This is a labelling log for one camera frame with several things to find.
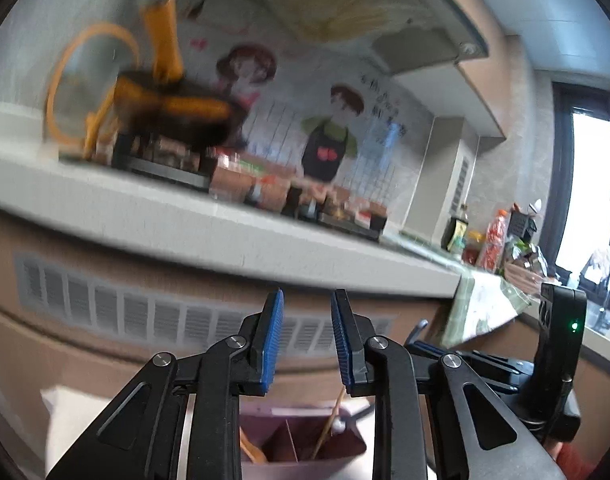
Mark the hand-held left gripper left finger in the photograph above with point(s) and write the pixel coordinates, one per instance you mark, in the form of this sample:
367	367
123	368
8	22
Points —
272	340

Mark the maroon plastic utensil holder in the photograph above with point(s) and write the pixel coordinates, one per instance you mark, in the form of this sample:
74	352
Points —
285	440

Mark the black gas stove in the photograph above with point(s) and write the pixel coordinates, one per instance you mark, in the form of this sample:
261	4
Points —
185	165

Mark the green checked cloth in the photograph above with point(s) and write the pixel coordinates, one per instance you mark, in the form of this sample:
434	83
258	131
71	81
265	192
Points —
475	305

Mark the metal faucet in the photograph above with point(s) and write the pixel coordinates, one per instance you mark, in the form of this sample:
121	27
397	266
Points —
607	285

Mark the glass lid with yellow rim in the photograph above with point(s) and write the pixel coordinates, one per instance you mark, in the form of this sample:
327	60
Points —
70	90

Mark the range hood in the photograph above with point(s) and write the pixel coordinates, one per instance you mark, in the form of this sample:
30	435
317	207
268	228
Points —
360	5

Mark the cartoon wall poster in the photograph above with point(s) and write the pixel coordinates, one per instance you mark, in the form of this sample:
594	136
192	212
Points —
295	110

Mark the black countertop container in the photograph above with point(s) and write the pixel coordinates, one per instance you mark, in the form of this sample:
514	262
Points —
522	222

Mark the grey vented pipe column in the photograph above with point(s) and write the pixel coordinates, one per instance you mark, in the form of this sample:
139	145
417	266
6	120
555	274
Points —
445	175

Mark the dark sauce bottle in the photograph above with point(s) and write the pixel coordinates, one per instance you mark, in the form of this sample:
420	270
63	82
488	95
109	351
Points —
457	230

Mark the white ball-tipped stick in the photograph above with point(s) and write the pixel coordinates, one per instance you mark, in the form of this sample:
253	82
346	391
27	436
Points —
339	425

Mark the grey stone countertop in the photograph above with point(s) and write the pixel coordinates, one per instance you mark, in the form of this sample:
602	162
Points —
135	210

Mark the grey vent grille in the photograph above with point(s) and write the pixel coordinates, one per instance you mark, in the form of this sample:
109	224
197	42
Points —
135	305

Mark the window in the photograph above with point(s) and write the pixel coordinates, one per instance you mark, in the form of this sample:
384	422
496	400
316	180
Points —
590	185

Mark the red plastic bottle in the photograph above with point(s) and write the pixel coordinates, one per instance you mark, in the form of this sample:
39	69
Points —
495	240

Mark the wooden spoon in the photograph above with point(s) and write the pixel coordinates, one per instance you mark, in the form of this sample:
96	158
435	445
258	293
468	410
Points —
255	450

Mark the wooden chopstick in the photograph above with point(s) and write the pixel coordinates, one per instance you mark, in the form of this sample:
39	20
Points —
327	425

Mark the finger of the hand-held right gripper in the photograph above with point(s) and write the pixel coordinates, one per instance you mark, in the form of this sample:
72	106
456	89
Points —
505	386
490	362

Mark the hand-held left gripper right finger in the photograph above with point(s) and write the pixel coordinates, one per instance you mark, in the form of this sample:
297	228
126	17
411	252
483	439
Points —
342	345

